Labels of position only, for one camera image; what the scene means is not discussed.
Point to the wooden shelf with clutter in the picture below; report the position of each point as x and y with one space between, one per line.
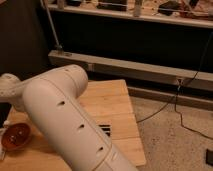
178 12

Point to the orange ceramic bowl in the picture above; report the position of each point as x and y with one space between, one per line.
16 136

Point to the black rectangular block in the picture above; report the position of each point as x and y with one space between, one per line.
106 129

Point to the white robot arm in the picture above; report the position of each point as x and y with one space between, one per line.
51 101

